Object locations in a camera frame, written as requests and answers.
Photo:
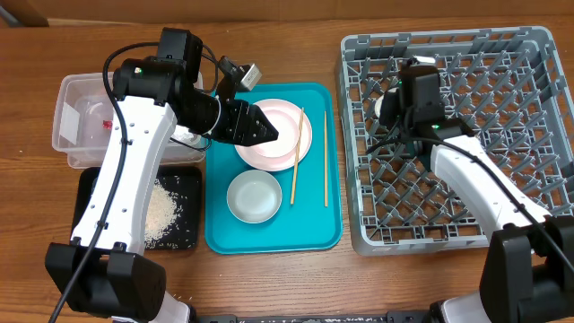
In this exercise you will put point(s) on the white rice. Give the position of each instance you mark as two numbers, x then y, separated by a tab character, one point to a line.
165	209

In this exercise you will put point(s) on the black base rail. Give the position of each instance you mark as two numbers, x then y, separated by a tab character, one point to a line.
393	316

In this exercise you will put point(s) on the white cup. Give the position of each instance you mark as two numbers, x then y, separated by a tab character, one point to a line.
386	103

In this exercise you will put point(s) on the teal plastic tray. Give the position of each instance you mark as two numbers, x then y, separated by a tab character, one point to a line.
306	225

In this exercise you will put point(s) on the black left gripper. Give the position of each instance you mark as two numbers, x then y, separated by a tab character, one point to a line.
243	129

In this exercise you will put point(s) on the grey dish rack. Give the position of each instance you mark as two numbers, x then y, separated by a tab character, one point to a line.
507	84

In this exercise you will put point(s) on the black tray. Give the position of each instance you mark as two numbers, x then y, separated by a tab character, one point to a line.
188	181

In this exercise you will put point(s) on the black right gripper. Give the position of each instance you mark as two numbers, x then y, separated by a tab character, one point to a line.
399	101

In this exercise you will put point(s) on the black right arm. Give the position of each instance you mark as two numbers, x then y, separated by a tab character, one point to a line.
528	272

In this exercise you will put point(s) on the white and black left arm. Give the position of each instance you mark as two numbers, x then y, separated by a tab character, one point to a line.
102	269

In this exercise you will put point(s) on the large white plate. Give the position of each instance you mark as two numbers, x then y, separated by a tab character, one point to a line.
252	158

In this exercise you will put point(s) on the grey bowl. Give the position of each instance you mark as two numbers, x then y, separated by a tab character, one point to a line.
254	196

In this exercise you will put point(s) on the wooden chopstick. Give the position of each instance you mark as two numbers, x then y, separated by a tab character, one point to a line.
297	157
325	142

